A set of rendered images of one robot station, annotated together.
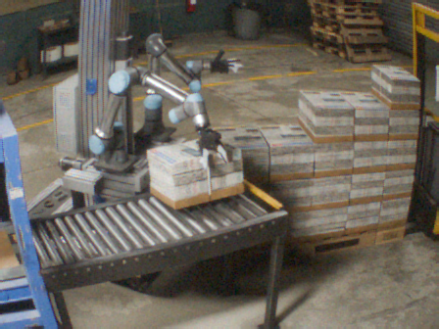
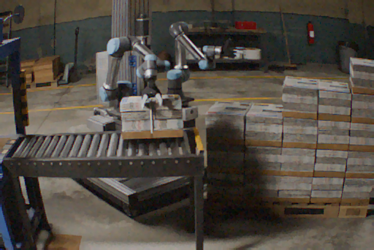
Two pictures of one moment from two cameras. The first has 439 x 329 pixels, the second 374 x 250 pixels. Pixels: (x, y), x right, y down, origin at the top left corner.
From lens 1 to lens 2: 153 cm
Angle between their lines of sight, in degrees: 26
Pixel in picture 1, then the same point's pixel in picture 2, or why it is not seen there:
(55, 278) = (12, 165)
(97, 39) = (121, 18)
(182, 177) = (129, 115)
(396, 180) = (358, 161)
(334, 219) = (300, 187)
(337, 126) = (302, 104)
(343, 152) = (307, 127)
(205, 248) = (124, 167)
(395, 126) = (357, 110)
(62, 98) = (101, 62)
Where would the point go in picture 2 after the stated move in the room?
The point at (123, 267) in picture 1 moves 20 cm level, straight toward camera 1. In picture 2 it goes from (60, 168) to (46, 180)
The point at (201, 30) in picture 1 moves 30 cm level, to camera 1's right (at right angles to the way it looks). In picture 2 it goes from (320, 61) to (330, 63)
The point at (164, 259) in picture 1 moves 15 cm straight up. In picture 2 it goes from (90, 169) to (88, 145)
